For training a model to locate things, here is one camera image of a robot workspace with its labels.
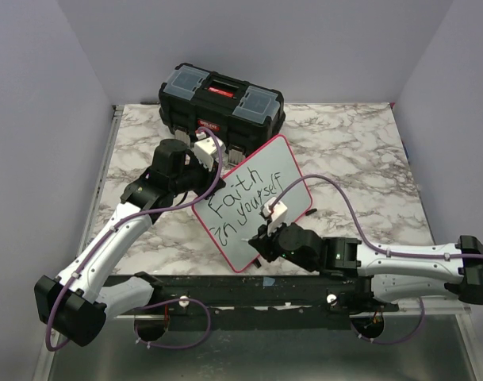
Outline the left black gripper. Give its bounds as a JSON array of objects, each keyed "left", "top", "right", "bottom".
[{"left": 171, "top": 152, "right": 225, "bottom": 200}]

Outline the pink framed whiteboard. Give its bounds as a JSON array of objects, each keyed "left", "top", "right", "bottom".
[{"left": 193, "top": 134, "right": 302, "bottom": 273}]

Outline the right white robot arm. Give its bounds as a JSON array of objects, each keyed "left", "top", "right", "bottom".
[{"left": 247, "top": 223, "right": 483, "bottom": 311}]

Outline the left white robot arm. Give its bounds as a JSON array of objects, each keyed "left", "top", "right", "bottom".
[{"left": 34, "top": 136, "right": 225, "bottom": 352}]

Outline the blue tape piece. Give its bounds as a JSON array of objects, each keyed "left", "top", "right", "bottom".
[{"left": 263, "top": 276, "right": 275, "bottom": 287}]

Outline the black marker cap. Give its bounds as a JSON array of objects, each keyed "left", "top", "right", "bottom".
[{"left": 305, "top": 208, "right": 317, "bottom": 216}]

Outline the black plastic toolbox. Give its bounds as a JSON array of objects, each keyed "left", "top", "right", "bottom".
[{"left": 159, "top": 63, "right": 286, "bottom": 166}]

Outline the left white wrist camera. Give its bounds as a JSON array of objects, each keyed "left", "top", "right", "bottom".
[{"left": 192, "top": 131, "right": 226, "bottom": 171}]

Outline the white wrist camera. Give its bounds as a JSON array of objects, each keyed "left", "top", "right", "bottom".
[
  {"left": 192, "top": 131, "right": 226, "bottom": 171},
  {"left": 261, "top": 198, "right": 288, "bottom": 236}
]

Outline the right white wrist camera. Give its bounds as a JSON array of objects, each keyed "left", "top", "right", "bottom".
[{"left": 261, "top": 198, "right": 288, "bottom": 236}]

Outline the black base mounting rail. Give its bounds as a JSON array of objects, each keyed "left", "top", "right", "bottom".
[{"left": 136, "top": 272, "right": 399, "bottom": 331}]

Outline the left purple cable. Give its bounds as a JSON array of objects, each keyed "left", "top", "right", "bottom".
[{"left": 44, "top": 126, "right": 212, "bottom": 352}]

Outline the purple cable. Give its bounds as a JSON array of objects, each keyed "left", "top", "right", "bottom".
[
  {"left": 264, "top": 174, "right": 483, "bottom": 345},
  {"left": 44, "top": 126, "right": 212, "bottom": 352}
]

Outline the aluminium frame rail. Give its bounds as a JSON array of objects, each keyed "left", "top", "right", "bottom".
[{"left": 33, "top": 105, "right": 125, "bottom": 380}]

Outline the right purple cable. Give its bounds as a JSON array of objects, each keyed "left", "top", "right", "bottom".
[{"left": 264, "top": 174, "right": 483, "bottom": 345}]

